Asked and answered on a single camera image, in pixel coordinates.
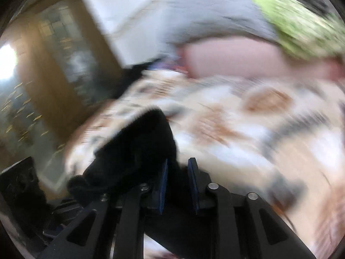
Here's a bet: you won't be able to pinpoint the black pants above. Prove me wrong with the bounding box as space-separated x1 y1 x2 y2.
66 107 190 209

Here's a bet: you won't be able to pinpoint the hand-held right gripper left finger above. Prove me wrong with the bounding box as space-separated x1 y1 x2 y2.
36 158 170 259

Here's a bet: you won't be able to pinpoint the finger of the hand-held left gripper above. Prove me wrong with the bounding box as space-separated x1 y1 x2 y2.
43 198 87 240

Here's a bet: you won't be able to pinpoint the leaf print plush blanket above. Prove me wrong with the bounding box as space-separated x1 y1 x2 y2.
61 69 345 259

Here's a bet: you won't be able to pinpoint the wooden door with glass panel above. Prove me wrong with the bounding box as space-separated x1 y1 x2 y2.
16 0 123 143

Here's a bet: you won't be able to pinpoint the green patterned folded quilt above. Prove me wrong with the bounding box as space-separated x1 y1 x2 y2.
239 0 345 61

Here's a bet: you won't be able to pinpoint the colourful printed packet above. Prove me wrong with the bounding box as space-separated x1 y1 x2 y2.
152 55 190 74

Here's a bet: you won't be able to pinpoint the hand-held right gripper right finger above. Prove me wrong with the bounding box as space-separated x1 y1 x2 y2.
187 157 316 259

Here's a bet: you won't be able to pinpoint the black cloth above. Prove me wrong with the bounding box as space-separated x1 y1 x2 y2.
115 62 155 101

